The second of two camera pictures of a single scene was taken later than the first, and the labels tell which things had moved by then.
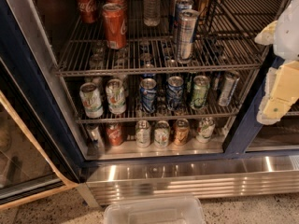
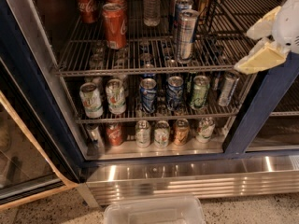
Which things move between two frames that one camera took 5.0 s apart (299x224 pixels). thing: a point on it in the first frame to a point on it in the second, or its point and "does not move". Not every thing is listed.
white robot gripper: x=288 y=36 to x=289 y=25
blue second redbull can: x=181 y=4 does not move
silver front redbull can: x=187 y=33 does not move
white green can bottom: x=143 y=133 does not move
